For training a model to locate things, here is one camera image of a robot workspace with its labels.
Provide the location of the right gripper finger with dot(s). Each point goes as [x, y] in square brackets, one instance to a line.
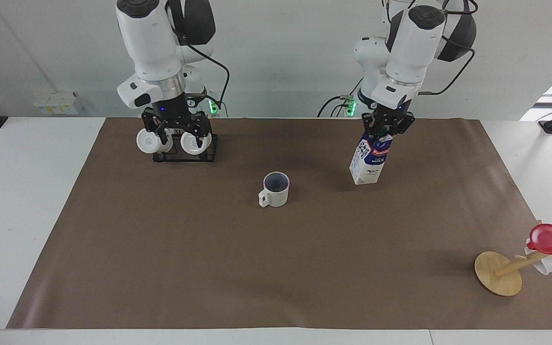
[150, 122]
[201, 125]

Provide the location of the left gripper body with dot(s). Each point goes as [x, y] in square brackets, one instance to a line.
[392, 114]

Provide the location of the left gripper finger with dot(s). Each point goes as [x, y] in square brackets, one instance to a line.
[369, 125]
[405, 125]

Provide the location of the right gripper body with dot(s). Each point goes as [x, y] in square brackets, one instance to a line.
[171, 109]

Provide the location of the white and blue milk carton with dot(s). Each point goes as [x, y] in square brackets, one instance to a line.
[369, 160]

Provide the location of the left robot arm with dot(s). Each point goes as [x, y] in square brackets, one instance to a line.
[412, 43]

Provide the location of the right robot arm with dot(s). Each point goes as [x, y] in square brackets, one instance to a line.
[151, 43]

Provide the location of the white cup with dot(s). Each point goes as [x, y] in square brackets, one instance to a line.
[191, 143]
[148, 142]

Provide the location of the white box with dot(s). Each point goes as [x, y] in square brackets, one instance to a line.
[58, 103]

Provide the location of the wooden mug tree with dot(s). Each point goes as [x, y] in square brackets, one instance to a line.
[496, 273]

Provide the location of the white mug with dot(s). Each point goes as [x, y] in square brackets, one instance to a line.
[546, 265]

